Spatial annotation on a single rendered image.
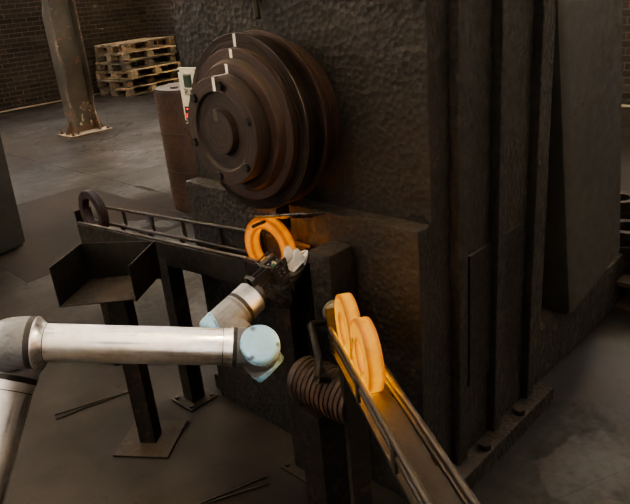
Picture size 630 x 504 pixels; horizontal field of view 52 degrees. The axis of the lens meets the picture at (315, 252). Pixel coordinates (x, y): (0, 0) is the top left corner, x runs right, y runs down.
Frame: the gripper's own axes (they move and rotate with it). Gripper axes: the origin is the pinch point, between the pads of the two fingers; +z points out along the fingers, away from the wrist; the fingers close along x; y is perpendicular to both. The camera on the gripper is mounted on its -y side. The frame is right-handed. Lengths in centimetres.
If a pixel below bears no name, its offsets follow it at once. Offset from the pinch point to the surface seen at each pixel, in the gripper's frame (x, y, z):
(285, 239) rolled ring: 4.4, 5.4, -1.0
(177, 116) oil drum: 261, -47, 130
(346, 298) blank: -32.3, 9.3, -16.8
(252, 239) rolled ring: 18.4, 2.9, -2.3
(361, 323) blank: -45, 14, -25
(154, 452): 52, -61, -53
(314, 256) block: -9.7, 5.5, -4.1
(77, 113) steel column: 663, -127, 230
